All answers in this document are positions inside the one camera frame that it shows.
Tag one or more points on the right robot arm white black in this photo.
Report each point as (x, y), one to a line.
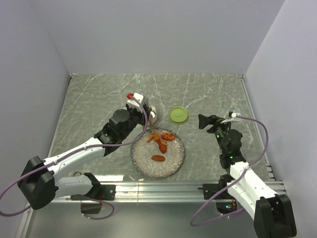
(272, 213)

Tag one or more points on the orange fried piece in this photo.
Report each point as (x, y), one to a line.
(162, 145)
(167, 136)
(158, 158)

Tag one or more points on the speckled grey plate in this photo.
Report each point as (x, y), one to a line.
(142, 152)

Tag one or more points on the aluminium side rail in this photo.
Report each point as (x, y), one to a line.
(257, 129)

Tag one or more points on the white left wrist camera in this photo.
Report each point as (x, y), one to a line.
(137, 101)

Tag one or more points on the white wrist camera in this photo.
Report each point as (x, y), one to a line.
(233, 116)
(137, 101)

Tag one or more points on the orange shrimp piece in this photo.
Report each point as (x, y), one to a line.
(154, 136)

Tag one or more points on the orange fried piece top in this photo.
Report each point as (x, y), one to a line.
(167, 136)

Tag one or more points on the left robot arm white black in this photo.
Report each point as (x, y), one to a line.
(44, 180)

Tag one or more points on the beige round lunch box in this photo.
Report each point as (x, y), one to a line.
(154, 112)

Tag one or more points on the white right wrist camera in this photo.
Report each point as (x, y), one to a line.
(233, 116)

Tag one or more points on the stainless steel tongs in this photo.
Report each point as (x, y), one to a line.
(150, 122)

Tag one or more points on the orange fried piece lower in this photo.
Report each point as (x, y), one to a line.
(158, 158)

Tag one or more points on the green round lid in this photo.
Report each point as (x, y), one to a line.
(178, 115)

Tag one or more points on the orange fried piece middle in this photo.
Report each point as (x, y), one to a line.
(162, 145)

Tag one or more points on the aluminium mounting rail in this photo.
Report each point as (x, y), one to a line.
(158, 192)

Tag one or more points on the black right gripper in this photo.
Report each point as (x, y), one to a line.
(217, 121)

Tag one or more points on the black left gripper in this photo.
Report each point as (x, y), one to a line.
(140, 114)

